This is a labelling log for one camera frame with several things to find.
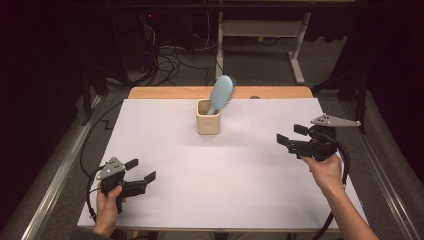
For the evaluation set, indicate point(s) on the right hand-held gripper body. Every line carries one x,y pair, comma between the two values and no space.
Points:
320,146

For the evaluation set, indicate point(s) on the white desk frame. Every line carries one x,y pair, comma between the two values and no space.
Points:
260,28

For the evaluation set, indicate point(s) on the black stand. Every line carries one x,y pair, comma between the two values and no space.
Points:
100,86
360,96

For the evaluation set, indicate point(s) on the white table cover sheet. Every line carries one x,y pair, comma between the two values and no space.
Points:
216,180

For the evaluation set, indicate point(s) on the metal floor rail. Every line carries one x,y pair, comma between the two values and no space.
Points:
56,186
383,186

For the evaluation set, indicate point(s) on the dark computer tower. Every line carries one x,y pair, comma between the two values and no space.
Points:
133,40

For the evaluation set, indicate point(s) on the light blue hairbrush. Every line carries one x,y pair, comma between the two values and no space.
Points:
220,91

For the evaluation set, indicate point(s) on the beige square cup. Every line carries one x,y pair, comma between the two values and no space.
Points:
208,126

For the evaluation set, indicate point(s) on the wooden table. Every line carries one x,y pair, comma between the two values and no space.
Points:
166,92

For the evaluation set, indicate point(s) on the person's left hand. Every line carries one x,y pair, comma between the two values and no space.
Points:
106,213

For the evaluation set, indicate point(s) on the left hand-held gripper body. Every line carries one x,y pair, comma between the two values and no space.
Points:
113,173

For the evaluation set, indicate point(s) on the person's right hand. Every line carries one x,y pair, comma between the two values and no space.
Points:
328,175

